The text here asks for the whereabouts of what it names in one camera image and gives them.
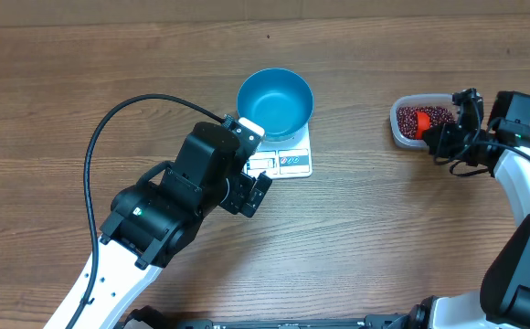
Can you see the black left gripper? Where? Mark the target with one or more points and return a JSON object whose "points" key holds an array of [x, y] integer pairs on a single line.
{"points": [[242, 188]]}

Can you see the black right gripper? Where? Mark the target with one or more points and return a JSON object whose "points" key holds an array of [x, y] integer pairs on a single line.
{"points": [[444, 138]]}

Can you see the red scoop with blue handle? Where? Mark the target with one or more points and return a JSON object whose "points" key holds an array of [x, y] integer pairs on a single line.
{"points": [[423, 124]]}

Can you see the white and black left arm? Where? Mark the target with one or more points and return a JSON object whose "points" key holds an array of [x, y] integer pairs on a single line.
{"points": [[160, 215]]}

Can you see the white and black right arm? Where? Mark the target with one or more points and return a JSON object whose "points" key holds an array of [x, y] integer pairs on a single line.
{"points": [[497, 144]]}

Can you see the white digital kitchen scale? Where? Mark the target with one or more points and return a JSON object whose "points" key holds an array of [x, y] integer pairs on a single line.
{"points": [[291, 158]]}

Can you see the blue bowl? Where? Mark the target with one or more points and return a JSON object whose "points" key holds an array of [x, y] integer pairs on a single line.
{"points": [[278, 100]]}

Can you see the red adzuki beans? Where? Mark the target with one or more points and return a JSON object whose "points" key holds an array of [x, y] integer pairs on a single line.
{"points": [[407, 120]]}

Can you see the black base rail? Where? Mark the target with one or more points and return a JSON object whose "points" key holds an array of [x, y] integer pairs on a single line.
{"points": [[148, 317]]}

